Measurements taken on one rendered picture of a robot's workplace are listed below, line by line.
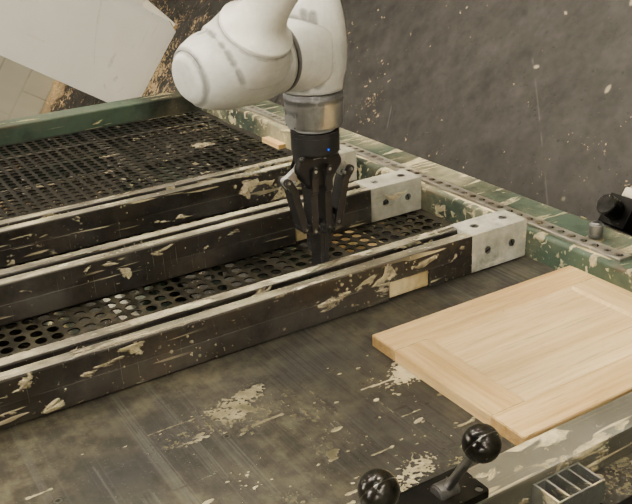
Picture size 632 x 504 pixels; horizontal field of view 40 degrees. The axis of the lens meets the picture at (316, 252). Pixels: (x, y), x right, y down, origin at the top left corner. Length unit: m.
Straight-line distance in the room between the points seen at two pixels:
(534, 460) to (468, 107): 2.23
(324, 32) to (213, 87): 0.21
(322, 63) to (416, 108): 2.08
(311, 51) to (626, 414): 0.63
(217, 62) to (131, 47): 4.08
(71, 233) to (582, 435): 1.04
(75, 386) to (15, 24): 3.94
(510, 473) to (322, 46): 0.63
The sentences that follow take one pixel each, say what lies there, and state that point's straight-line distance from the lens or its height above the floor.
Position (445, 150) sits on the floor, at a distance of 3.13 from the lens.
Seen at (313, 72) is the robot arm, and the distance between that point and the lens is 1.25.
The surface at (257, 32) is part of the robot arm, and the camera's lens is 1.14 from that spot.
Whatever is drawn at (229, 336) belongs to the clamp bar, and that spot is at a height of 1.39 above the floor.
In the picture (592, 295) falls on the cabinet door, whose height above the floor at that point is 0.94.
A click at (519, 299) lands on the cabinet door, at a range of 1.40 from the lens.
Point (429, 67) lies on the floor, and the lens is 3.37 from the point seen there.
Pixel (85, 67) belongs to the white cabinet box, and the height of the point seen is 0.38.
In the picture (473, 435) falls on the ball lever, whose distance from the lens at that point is 0.85.
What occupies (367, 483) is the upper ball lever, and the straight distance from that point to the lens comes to 0.79.
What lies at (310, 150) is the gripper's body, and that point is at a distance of 1.31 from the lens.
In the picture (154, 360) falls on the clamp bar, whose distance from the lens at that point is 1.25.
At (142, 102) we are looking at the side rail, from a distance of 2.63.
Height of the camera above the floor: 2.11
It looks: 38 degrees down
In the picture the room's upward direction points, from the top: 69 degrees counter-clockwise
